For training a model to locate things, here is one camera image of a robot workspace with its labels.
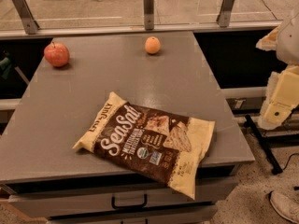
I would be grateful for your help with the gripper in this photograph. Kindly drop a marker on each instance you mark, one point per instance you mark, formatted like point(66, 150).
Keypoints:
point(289, 42)

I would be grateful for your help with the red apple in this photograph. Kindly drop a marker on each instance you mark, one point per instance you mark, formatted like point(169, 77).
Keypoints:
point(57, 54)

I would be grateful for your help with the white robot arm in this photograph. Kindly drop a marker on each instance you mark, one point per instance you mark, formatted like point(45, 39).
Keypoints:
point(287, 49)

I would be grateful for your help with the black metal floor stand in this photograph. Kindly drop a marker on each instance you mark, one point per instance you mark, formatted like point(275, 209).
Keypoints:
point(276, 169)

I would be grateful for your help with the sea salt chips bag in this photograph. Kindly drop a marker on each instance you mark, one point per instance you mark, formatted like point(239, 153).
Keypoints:
point(159, 145)

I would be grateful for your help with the orange fruit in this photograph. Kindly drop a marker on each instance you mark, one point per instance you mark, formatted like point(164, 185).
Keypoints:
point(152, 45)

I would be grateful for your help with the white shoe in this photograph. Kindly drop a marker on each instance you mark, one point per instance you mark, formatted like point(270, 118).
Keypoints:
point(284, 206)

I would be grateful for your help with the grey drawer cabinet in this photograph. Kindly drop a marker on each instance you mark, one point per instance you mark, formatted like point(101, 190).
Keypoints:
point(87, 200)

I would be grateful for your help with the right metal rail bracket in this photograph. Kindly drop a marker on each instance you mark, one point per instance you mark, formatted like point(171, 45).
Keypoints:
point(223, 19)

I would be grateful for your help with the metal rail bracket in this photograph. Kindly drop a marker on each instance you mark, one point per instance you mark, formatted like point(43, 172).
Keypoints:
point(148, 8)
point(28, 21)
point(223, 19)

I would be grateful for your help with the horizontal metal rail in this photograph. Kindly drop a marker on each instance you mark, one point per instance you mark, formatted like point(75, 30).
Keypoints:
point(158, 28)

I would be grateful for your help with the middle metal rail bracket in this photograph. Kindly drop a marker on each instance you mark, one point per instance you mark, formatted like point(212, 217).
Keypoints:
point(148, 8)

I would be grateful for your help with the black upper drawer handle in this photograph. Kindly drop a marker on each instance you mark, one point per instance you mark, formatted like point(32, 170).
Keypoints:
point(129, 203)

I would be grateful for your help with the left metal rail bracket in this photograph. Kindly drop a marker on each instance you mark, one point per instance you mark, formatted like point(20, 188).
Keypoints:
point(28, 21)

